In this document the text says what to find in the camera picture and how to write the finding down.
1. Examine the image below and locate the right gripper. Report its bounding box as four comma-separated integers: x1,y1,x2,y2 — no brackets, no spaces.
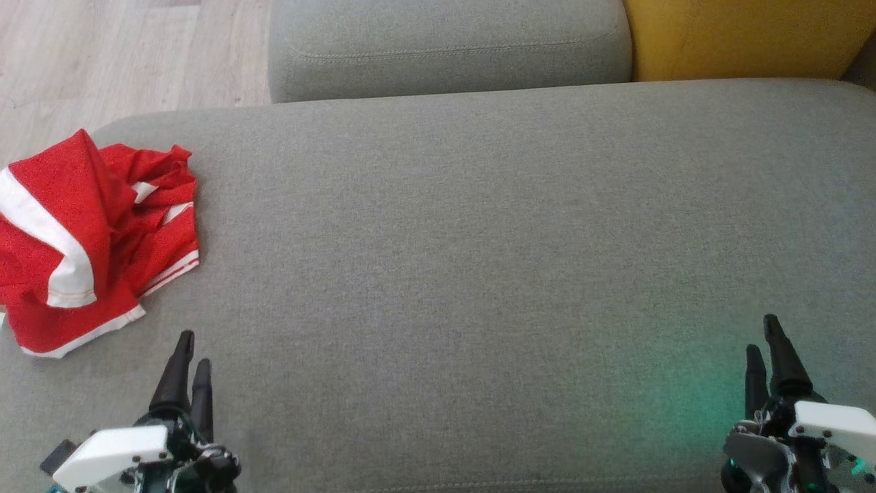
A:
722,314,876,493

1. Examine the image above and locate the small grey sofa cushion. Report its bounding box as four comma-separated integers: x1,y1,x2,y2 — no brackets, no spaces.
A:
268,0,633,104

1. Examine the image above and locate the large grey sofa seat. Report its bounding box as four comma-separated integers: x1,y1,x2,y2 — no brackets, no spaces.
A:
0,77,876,493

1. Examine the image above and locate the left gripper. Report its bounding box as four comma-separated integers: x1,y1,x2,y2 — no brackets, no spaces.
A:
40,330,242,493

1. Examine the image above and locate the red white-trimmed sports shirt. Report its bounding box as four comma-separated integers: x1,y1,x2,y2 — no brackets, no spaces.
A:
0,128,201,359

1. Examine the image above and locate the yellow sofa cushion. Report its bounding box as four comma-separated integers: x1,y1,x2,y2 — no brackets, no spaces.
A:
623,0,876,83

